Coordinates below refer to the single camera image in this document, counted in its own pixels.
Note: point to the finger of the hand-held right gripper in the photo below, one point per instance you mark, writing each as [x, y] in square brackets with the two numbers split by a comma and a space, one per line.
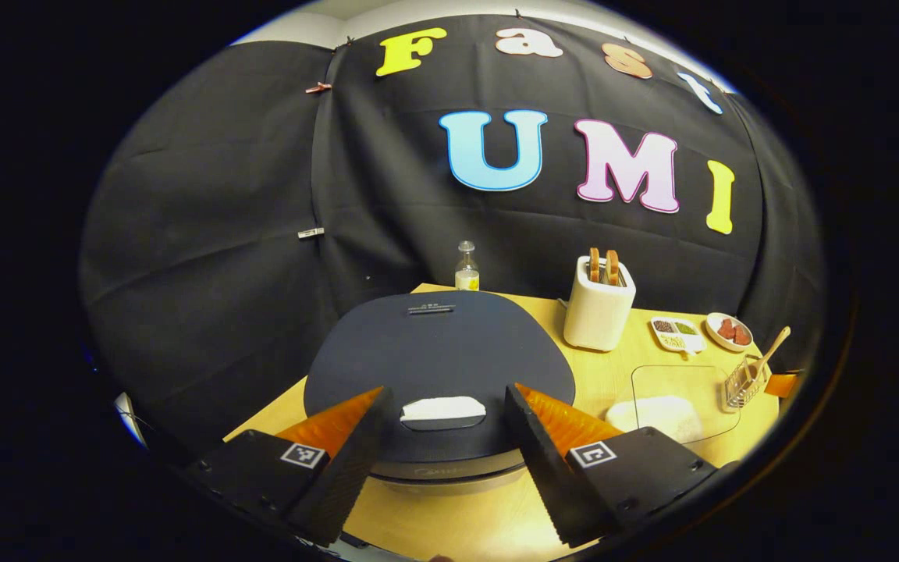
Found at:
[783, 384]

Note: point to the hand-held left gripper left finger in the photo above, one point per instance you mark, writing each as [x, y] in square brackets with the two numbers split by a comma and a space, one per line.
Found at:
[348, 472]

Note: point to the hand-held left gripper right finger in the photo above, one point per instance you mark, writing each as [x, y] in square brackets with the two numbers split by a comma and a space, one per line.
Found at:
[547, 472]

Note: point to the wooden spoon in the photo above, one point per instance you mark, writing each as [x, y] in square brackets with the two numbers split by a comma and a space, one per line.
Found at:
[769, 353]

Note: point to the dark blue rice cooker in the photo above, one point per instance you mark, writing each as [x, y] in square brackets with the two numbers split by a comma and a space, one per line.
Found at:
[434, 351]

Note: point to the red meat piece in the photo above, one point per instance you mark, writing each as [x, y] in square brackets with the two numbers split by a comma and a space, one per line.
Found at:
[742, 336]
[727, 329]

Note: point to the white round plate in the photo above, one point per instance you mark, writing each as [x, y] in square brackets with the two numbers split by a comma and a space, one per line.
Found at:
[713, 332]

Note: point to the clear glass container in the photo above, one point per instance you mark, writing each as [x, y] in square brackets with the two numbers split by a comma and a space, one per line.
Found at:
[684, 382]

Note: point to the white divided bean dish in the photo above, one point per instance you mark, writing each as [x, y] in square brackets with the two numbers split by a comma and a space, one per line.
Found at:
[677, 336]

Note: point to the white toaster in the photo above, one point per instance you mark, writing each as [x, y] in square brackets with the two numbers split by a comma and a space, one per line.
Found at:
[598, 316]

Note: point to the bread slice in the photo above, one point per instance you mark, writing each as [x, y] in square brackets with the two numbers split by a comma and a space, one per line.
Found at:
[612, 268]
[595, 265]

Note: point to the small glass bottle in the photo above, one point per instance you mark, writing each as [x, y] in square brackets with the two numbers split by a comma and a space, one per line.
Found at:
[467, 273]

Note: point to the white cloth clip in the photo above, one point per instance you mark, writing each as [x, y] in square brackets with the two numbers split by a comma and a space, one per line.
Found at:
[310, 232]

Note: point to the pink cloth clip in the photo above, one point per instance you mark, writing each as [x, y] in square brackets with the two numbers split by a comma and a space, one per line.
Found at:
[318, 87]

